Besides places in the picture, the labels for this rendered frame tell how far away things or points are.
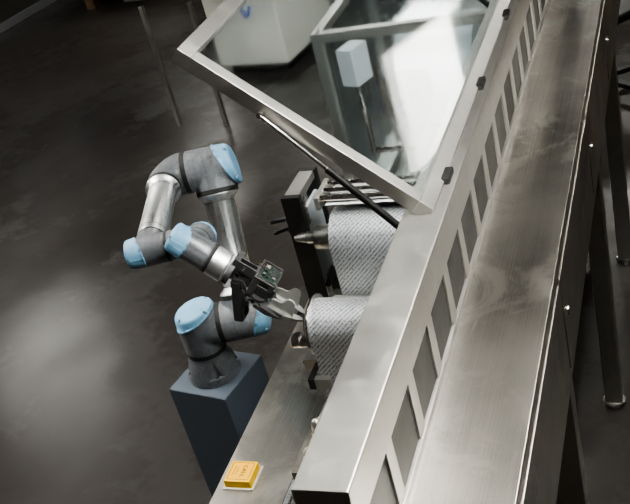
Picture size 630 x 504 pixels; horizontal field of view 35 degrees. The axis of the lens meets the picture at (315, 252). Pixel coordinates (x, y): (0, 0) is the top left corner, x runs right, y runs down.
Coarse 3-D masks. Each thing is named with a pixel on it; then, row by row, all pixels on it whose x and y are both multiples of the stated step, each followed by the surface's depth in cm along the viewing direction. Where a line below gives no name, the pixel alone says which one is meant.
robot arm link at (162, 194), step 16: (176, 160) 273; (160, 176) 269; (176, 176) 271; (160, 192) 262; (176, 192) 270; (144, 208) 259; (160, 208) 256; (144, 224) 249; (160, 224) 249; (128, 240) 244; (144, 240) 242; (160, 240) 241; (128, 256) 242; (144, 256) 241; (160, 256) 241
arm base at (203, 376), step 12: (228, 348) 286; (192, 360) 282; (204, 360) 280; (216, 360) 281; (228, 360) 284; (192, 372) 284; (204, 372) 282; (216, 372) 283; (228, 372) 283; (192, 384) 287; (204, 384) 283; (216, 384) 283
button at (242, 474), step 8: (232, 464) 251; (240, 464) 250; (248, 464) 249; (256, 464) 249; (232, 472) 248; (240, 472) 248; (248, 472) 247; (256, 472) 248; (224, 480) 247; (232, 480) 246; (240, 480) 245; (248, 480) 245
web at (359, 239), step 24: (336, 216) 245; (360, 216) 242; (336, 240) 243; (360, 240) 241; (384, 240) 239; (336, 264) 246; (360, 264) 244; (360, 288) 249; (312, 312) 230; (336, 312) 228; (360, 312) 226; (312, 336) 230; (336, 336) 228
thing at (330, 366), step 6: (318, 360) 233; (324, 360) 233; (330, 360) 232; (336, 360) 232; (342, 360) 231; (318, 366) 234; (324, 366) 234; (330, 366) 233; (336, 366) 233; (324, 372) 235; (330, 372) 234; (336, 372) 234; (330, 390) 237
